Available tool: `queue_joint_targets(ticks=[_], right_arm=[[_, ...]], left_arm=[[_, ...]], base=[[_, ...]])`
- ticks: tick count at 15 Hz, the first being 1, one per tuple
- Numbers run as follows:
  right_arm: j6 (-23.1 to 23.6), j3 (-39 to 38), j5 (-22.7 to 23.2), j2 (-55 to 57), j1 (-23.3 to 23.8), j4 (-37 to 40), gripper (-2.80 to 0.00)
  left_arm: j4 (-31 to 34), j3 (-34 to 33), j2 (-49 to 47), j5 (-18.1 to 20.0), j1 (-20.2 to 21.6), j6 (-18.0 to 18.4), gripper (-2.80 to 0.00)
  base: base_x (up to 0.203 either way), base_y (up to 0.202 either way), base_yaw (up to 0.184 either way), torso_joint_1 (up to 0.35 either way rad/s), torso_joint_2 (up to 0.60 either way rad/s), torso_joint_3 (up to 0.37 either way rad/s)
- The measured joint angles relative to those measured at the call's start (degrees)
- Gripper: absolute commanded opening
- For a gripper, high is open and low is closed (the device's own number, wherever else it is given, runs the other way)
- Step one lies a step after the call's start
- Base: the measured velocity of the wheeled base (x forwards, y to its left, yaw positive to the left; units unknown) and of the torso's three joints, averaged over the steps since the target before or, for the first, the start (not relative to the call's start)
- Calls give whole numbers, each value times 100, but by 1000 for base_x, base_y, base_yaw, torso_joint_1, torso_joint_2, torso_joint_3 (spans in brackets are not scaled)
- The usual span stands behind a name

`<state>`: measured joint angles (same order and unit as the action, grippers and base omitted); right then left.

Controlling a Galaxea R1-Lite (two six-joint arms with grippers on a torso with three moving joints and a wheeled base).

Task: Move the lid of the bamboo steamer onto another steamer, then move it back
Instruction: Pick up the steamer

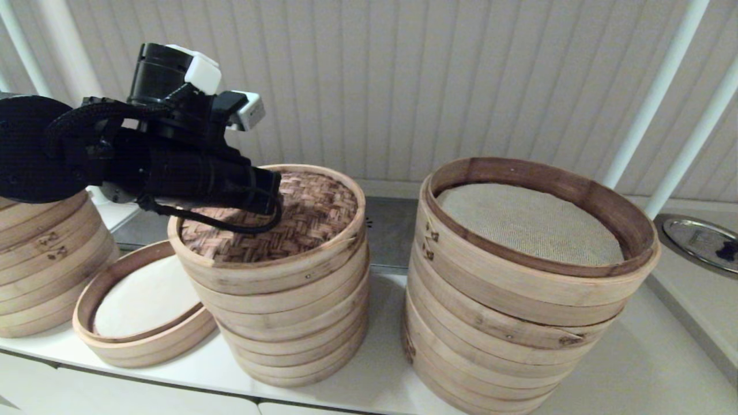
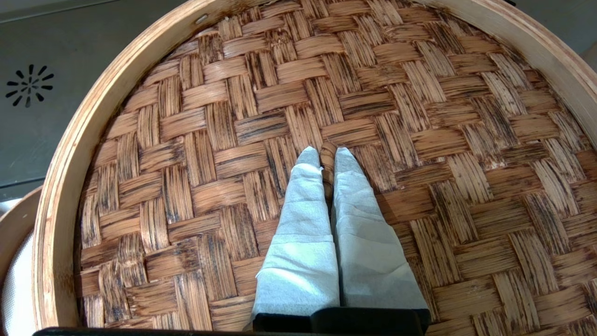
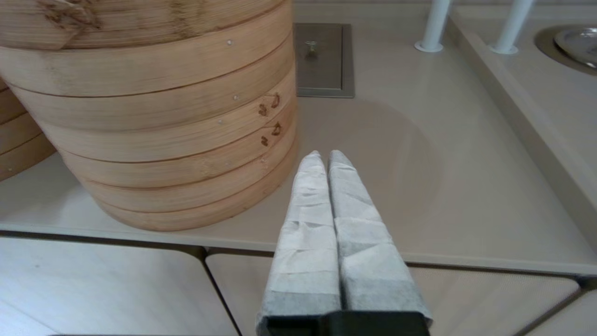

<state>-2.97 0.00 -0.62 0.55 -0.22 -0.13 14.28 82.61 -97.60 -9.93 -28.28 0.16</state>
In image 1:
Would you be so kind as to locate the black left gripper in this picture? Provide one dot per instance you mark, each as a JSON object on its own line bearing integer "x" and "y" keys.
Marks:
{"x": 213, "y": 181}

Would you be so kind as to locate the woven bamboo steamer lid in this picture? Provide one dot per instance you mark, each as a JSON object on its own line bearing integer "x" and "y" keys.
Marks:
{"x": 323, "y": 213}

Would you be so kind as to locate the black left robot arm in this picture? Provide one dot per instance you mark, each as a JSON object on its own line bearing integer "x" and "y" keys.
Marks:
{"x": 34, "y": 150}

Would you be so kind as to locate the white cloth steamer liner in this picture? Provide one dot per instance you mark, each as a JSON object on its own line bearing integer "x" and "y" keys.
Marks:
{"x": 144, "y": 302}

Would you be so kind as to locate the large bamboo steamer basket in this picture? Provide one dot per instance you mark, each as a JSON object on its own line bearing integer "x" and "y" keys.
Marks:
{"x": 507, "y": 297}
{"x": 490, "y": 383}
{"x": 490, "y": 408}
{"x": 496, "y": 346}

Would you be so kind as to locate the beige mesh steamer liner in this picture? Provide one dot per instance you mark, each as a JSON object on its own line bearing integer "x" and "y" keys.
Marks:
{"x": 530, "y": 225}

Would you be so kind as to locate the round metal plate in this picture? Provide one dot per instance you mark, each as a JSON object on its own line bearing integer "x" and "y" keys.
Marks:
{"x": 692, "y": 236}

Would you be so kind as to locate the white metal pole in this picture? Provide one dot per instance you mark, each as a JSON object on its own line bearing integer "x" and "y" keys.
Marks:
{"x": 692, "y": 144}
{"x": 657, "y": 86}
{"x": 29, "y": 51}

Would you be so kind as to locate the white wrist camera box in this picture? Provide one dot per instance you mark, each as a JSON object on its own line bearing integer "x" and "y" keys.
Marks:
{"x": 251, "y": 111}

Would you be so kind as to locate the wide white post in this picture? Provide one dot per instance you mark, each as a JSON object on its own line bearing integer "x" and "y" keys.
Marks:
{"x": 70, "y": 46}

